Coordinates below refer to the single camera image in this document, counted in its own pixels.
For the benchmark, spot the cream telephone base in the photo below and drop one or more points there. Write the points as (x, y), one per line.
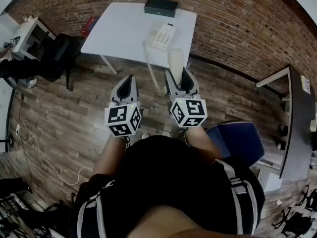
(163, 36)

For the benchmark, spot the white paper sheet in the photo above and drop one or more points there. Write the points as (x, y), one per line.
(306, 84)

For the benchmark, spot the white shelf unit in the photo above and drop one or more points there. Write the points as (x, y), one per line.
(27, 38)

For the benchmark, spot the red stool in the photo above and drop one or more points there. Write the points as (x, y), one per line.
(90, 26)

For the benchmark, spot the person's left forearm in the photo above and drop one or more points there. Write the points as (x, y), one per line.
(109, 155)

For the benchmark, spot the black metal box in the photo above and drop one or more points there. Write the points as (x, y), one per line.
(161, 7)

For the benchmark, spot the person's right forearm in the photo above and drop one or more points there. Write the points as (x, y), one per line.
(201, 142)

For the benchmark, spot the blue chair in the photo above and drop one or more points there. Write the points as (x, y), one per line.
(237, 140)

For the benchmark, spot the white telephone handset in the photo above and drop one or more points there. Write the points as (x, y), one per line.
(175, 61)

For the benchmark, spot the person's black shirt torso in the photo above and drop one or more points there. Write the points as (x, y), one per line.
(163, 177)

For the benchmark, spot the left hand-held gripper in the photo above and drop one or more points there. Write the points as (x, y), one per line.
(122, 118)

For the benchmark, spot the dark desk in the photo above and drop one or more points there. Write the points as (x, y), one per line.
(298, 123)

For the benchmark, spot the person's white shoe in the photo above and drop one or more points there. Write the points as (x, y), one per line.
(166, 134)
(145, 136)

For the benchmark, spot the white power strip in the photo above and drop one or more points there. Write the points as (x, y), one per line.
(17, 129)

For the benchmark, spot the white cardboard box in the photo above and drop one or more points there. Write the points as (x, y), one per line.
(271, 182)

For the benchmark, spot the white table leg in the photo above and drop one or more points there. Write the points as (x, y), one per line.
(109, 64)

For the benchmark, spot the black tripod stands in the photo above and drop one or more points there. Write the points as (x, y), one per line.
(301, 220)

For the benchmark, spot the black office chair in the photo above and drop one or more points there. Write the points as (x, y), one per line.
(59, 56)

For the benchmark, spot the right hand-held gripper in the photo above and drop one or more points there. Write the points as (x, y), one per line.
(189, 111)

